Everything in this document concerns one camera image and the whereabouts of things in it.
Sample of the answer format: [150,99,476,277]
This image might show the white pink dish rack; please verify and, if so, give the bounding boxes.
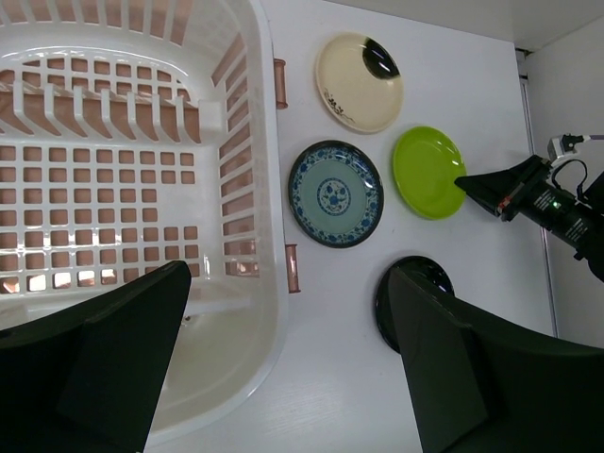
[1,1,288,447]

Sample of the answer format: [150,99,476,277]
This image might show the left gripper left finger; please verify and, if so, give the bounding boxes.
[1,260,192,452]

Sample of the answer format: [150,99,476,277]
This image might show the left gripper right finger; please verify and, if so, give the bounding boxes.
[388,269,603,452]

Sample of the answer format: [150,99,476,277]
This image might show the lime green plate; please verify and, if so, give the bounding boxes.
[392,126,466,220]

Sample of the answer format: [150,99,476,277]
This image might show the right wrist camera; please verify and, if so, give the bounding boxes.
[546,134,585,163]

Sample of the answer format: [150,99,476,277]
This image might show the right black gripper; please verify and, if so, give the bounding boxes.
[455,156,585,245]

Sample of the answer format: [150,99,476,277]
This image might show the blue patterned plate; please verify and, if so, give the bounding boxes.
[287,140,384,249]

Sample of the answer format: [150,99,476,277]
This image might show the cream plate with black patch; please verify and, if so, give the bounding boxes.
[314,32,404,134]

